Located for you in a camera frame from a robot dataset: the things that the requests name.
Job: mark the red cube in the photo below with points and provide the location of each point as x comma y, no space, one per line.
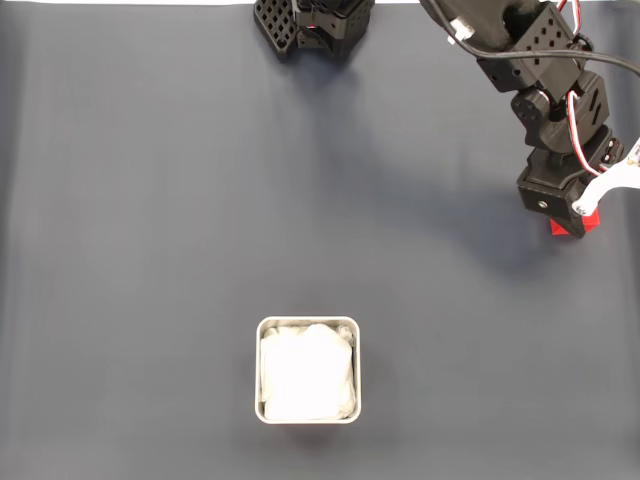
559,229

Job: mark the camera board on white mount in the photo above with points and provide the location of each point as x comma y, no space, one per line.
615,180

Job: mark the dark grey table mat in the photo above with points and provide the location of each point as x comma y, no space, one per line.
150,225

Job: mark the white cloth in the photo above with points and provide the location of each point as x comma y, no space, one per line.
307,372

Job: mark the square metal box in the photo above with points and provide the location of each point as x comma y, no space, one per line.
258,370

